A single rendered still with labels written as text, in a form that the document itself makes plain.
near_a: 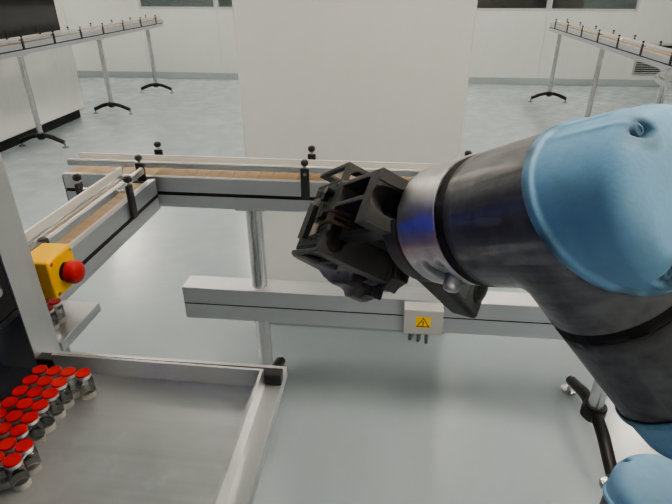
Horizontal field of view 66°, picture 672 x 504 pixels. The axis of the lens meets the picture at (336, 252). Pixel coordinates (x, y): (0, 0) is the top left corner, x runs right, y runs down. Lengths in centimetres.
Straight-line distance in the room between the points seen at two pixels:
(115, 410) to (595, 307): 72
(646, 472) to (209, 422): 54
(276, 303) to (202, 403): 92
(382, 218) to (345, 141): 175
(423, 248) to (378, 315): 139
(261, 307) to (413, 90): 96
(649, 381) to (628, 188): 11
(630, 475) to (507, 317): 115
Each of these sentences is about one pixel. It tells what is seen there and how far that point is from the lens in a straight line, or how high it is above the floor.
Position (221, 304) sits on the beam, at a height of 49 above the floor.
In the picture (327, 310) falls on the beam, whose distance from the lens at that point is 169.
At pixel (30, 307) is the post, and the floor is 98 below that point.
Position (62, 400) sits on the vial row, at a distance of 87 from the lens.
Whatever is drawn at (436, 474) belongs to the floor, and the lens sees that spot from 189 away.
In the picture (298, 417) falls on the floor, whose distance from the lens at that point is 203.
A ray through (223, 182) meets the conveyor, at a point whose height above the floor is 92.
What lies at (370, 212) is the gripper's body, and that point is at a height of 131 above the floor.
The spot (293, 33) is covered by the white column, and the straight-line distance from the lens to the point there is 202.
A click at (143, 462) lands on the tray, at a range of 77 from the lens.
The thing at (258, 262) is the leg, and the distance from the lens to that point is 166.
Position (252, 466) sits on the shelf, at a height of 88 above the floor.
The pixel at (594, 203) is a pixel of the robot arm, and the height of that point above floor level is 137.
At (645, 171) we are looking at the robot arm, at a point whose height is 138.
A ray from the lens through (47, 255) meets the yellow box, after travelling 99.
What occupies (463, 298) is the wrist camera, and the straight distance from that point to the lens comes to 42.
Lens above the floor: 144
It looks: 28 degrees down
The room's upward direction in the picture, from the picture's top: straight up
